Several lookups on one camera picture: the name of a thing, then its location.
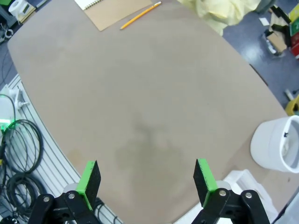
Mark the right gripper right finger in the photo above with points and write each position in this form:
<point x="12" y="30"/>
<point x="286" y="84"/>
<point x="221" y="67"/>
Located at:
<point x="203" y="179"/>

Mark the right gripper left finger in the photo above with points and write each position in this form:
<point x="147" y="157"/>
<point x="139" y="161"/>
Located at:
<point x="91" y="179"/>

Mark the white paper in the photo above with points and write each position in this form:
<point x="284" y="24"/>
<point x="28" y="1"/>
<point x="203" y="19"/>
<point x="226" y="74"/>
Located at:
<point x="287" y="149"/>

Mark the yellow pencil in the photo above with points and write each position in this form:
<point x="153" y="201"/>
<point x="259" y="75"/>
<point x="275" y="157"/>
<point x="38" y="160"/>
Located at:
<point x="140" y="15"/>

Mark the white round trash can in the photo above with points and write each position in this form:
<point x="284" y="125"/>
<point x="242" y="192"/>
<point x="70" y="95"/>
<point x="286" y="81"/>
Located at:
<point x="266" y="144"/>

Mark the white box with green light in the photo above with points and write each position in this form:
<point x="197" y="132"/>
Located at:
<point x="5" y="109"/>

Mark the yellow floor object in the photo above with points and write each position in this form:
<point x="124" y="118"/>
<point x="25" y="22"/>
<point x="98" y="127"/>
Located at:
<point x="293" y="106"/>

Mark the flat brown cardboard piece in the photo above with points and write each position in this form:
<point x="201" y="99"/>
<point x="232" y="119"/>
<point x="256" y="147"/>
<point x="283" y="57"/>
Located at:
<point x="276" y="42"/>

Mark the red recycling bin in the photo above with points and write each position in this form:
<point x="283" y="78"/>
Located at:
<point x="295" y="45"/>

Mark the spiral notebook with brown cover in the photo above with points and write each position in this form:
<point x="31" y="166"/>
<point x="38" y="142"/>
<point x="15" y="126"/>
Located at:
<point x="112" y="14"/>

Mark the person's yellow shirt torso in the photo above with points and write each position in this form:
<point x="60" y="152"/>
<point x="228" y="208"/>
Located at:
<point x="222" y="11"/>

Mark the black floor stand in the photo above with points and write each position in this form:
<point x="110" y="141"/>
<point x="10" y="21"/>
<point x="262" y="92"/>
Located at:
<point x="281" y="22"/>

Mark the green recycling bin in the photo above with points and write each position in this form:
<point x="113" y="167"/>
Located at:
<point x="295" y="28"/>

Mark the white tape roll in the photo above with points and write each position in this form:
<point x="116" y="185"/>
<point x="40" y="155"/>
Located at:
<point x="16" y="7"/>

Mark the yellow recycling bin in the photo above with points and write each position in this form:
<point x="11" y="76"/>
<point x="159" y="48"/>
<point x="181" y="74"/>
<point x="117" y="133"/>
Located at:
<point x="294" y="12"/>

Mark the aluminium rail base plate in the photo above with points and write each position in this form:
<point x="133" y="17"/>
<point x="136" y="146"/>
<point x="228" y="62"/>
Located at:
<point x="53" y="154"/>

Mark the white metal bracket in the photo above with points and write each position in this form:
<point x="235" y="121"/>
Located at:
<point x="18" y="98"/>

